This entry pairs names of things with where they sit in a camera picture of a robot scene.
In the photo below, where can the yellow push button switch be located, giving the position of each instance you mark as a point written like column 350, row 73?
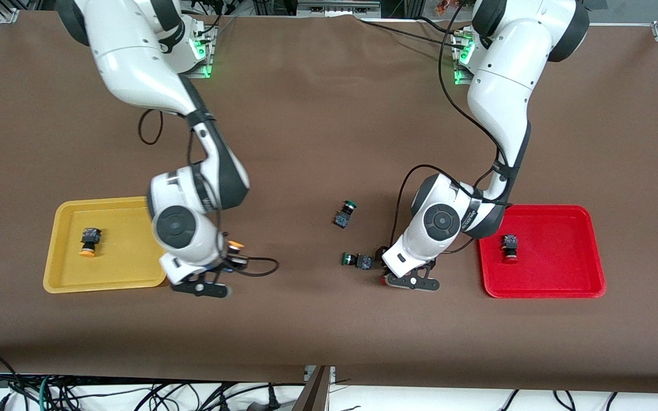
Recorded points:
column 236, row 246
column 90, row 235

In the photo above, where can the red push button switch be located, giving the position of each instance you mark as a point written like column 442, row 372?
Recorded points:
column 384, row 280
column 510, row 242

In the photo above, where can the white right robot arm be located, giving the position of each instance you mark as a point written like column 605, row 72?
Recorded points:
column 176, row 228

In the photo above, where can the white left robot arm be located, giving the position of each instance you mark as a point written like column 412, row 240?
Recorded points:
column 442, row 222

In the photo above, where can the yellow plastic tray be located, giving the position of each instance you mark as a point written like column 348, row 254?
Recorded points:
column 117, row 251

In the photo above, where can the brown table cover sheet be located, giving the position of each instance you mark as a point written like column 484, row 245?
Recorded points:
column 329, row 142

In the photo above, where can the red plastic tray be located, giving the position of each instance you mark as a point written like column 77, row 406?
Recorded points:
column 557, row 268

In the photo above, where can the silver equipment box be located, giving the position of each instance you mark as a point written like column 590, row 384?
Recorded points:
column 337, row 7

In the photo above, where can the orange small object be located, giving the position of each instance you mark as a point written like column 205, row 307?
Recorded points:
column 449, row 7

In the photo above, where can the green push button switch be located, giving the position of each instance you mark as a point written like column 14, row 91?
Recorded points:
column 341, row 218
column 363, row 262

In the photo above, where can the metal table bracket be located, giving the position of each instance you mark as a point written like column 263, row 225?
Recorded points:
column 329, row 374

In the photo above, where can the dark brown post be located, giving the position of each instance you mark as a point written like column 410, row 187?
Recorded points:
column 313, row 397

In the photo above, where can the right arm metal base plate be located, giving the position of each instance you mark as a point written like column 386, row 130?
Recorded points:
column 203, row 71

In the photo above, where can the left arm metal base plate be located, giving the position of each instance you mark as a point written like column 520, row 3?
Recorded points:
column 459, row 71

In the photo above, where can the black equipment frame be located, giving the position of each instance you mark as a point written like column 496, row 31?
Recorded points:
column 275, row 7

